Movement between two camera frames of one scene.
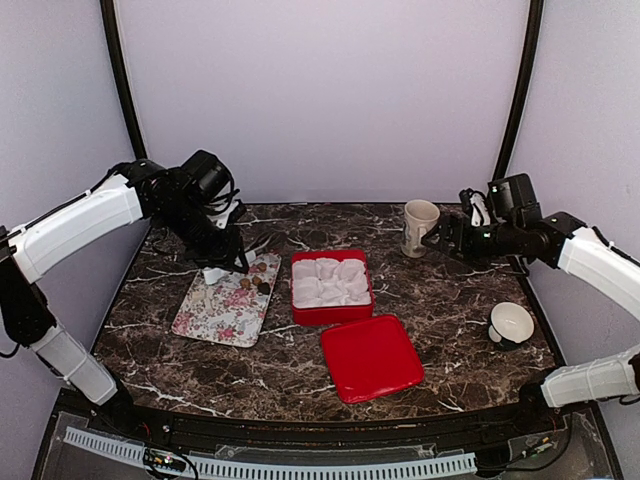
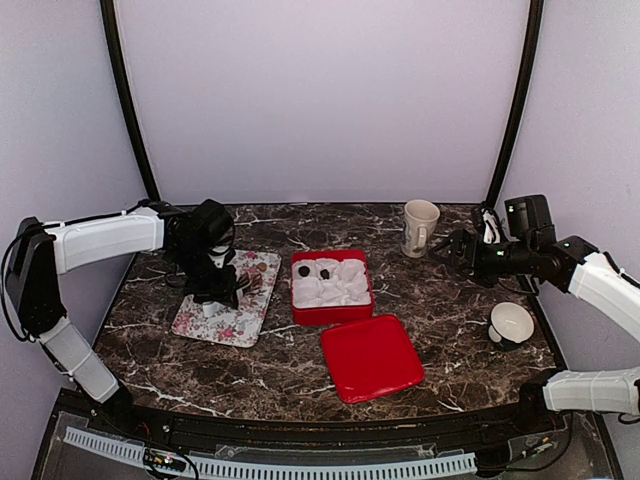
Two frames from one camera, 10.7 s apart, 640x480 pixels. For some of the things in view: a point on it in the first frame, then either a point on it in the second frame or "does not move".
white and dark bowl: (511, 326) does not move
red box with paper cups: (330, 286) does not move
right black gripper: (450, 224) → (461, 238)
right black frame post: (523, 91) does not move
